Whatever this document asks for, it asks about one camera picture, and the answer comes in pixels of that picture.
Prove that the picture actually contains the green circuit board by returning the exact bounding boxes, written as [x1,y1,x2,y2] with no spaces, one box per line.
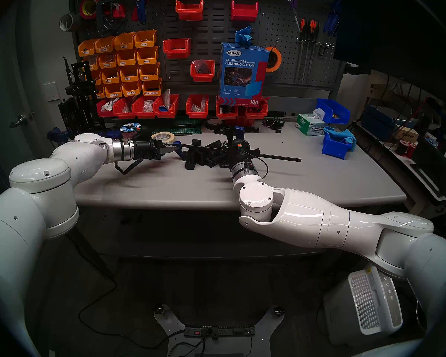
[264,116,286,134]

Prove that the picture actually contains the orange tape roll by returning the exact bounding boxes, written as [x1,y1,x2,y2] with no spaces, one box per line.
[265,46,283,73]

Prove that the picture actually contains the orange black handled file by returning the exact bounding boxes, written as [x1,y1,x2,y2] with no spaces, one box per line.
[299,18,307,83]
[313,20,319,81]

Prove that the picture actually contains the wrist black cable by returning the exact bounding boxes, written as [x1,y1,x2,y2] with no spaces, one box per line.
[114,159,143,176]
[245,151,269,180]

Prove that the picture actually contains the red yellow tape roll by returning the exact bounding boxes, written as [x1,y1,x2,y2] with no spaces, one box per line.
[79,0,101,19]

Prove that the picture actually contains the dark green hanging clamp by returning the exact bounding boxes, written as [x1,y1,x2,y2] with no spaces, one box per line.
[96,0,119,35]

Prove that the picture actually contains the dark grey pegboard panel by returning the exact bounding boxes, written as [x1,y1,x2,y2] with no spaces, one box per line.
[258,0,346,89]

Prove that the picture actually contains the blue microfiber cloth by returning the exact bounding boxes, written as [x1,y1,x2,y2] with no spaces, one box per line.
[324,126,357,152]

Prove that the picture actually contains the grey duct tape roll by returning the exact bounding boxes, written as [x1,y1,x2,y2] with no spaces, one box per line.
[59,12,80,32]

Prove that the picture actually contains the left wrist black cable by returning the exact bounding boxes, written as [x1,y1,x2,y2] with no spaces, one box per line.
[114,159,143,176]

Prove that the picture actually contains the green white Kimtech tissue box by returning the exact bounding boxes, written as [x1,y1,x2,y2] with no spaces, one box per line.
[296,113,326,136]

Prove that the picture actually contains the wooden side table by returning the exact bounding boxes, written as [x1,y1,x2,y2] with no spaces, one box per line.
[351,122,446,245]

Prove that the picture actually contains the black printed parts pile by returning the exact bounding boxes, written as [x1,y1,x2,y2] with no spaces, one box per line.
[214,125,261,136]

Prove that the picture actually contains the white air purifier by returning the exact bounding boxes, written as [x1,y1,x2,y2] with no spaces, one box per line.
[323,265,404,346]

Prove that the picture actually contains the orange black screwdrivers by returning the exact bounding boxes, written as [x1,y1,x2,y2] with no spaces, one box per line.
[308,19,316,83]

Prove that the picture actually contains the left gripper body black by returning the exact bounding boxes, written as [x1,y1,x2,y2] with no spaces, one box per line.
[134,139,160,162]

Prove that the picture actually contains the blue storage bin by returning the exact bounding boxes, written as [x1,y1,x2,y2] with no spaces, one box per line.
[321,129,352,160]
[316,98,351,125]

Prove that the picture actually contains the metal door handle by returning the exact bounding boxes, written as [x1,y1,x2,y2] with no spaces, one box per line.
[10,113,35,129]

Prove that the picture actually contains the blue metal box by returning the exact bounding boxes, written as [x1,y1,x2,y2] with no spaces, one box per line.
[361,105,417,141]

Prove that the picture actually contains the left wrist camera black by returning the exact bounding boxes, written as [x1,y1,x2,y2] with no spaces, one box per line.
[131,126,153,142]

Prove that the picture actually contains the beige masking tape roll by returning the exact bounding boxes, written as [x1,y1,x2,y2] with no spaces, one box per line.
[151,131,176,145]

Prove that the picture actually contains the white light switch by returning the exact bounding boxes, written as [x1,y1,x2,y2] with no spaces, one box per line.
[43,82,61,102]

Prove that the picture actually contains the red wire spool blue label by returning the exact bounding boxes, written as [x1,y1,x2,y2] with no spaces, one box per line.
[119,123,142,138]

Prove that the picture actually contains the black power strip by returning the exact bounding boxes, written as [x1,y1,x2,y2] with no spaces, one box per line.
[185,325,256,338]

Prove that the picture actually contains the black curved Dell monitor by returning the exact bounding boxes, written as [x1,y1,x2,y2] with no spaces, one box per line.
[334,0,446,107]

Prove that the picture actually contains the blue pliers on pegboard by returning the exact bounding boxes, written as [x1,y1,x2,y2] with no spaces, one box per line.
[323,0,340,36]

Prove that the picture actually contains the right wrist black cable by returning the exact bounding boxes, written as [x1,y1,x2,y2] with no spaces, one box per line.
[245,151,269,180]

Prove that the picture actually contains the black tower frame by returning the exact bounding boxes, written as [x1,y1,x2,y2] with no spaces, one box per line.
[58,57,99,136]

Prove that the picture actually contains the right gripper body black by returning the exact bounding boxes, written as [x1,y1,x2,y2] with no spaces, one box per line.
[229,151,259,171]

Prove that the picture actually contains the dark louvered bin panel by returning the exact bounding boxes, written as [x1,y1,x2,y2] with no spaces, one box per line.
[72,0,261,96]

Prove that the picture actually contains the cardboard Tuofeng box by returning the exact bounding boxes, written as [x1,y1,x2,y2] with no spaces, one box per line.
[393,126,420,143]

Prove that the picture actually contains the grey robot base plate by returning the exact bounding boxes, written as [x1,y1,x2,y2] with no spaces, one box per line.
[154,304,285,357]

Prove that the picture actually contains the green cutting mat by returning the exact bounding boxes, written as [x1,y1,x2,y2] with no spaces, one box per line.
[141,116,203,136]

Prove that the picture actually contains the blue bench vise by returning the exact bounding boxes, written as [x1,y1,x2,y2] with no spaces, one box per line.
[47,126,74,147]

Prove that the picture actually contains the blue cloth in box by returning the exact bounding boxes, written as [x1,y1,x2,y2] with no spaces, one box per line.
[235,25,253,47]

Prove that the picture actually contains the blue cleaning cloths box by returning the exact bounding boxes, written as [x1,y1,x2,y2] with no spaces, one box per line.
[219,42,270,107]

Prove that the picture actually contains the black floor cable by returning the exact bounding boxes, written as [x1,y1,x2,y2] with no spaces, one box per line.
[78,282,186,350]

